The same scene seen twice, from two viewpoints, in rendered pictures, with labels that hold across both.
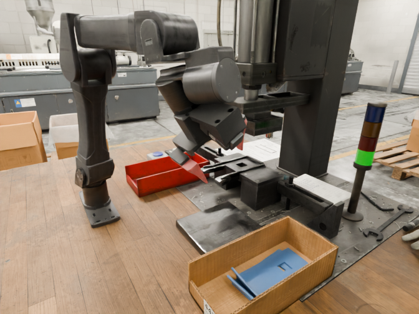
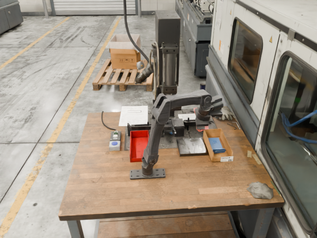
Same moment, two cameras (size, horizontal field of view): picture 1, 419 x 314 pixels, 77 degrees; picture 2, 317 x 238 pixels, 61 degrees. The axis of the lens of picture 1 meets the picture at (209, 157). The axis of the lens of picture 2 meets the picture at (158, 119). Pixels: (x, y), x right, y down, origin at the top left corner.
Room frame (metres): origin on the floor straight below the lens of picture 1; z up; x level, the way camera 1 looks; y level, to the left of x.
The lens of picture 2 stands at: (0.01, 1.27, 1.96)
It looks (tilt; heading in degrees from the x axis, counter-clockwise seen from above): 31 degrees down; 299
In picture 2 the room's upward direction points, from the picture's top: 1 degrees counter-clockwise
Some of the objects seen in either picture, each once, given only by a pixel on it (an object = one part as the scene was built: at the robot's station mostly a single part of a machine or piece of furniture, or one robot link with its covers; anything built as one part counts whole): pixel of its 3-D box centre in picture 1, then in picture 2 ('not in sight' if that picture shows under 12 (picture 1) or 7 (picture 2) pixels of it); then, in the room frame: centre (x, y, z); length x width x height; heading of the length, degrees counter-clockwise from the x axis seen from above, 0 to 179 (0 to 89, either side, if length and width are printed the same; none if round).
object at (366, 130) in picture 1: (371, 128); not in sight; (0.59, -0.37, 1.14); 0.04 x 0.04 x 0.03
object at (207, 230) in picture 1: (222, 230); (191, 146); (0.51, -0.03, 0.91); 0.17 x 0.16 x 0.02; 33
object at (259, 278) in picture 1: (274, 268); (216, 143); (0.38, -0.12, 0.92); 0.15 x 0.07 x 0.03; 122
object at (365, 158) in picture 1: (364, 156); not in sight; (0.59, -0.37, 1.07); 0.04 x 0.04 x 0.03
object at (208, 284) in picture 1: (265, 272); (217, 144); (0.36, -0.10, 0.93); 0.25 x 0.13 x 0.08; 123
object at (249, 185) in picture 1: (245, 180); (168, 128); (0.71, -0.11, 0.94); 0.20 x 0.10 x 0.07; 33
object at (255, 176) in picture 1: (246, 167); (168, 123); (0.71, -0.11, 0.98); 0.20 x 0.10 x 0.01; 33
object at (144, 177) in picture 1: (168, 171); (139, 145); (0.79, 0.14, 0.93); 0.25 x 0.12 x 0.06; 123
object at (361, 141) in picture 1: (368, 142); not in sight; (0.59, -0.37, 1.10); 0.04 x 0.04 x 0.03
